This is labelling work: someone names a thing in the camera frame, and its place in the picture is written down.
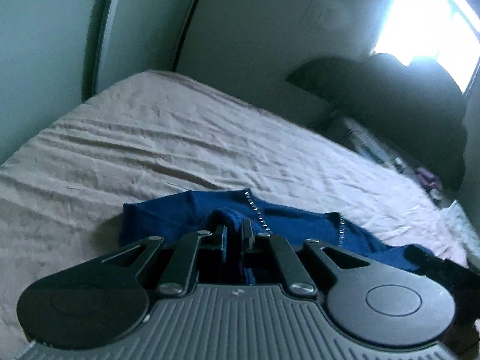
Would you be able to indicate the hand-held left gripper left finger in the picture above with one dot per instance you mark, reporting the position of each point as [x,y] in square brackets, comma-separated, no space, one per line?
[223,237]

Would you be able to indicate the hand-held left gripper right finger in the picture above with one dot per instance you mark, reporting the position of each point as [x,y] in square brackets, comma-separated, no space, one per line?
[247,234]

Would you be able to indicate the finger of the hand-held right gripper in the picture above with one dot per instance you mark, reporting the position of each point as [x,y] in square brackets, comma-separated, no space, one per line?
[431,266]

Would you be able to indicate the blue beaded v-neck sweater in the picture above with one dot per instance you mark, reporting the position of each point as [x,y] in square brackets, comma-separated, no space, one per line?
[300,225]

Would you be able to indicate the white patterned cloth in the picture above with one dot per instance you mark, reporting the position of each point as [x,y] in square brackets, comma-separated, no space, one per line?
[457,225]

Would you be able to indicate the purple cloth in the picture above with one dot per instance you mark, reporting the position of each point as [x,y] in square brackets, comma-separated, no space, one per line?
[429,180]

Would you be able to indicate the bed with pink sheet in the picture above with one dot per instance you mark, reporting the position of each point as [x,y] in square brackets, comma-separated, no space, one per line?
[150,138]

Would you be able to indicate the dark patterned blanket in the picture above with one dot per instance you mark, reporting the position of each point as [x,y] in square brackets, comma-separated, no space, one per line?
[375,146]

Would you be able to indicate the large dark cushion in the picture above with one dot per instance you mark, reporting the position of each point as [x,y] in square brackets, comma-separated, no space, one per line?
[393,97]

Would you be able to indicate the bright window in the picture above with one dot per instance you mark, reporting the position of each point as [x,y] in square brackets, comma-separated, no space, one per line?
[431,18]

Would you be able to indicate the glossy wardrobe door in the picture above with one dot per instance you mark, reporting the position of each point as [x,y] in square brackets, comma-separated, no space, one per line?
[48,45]

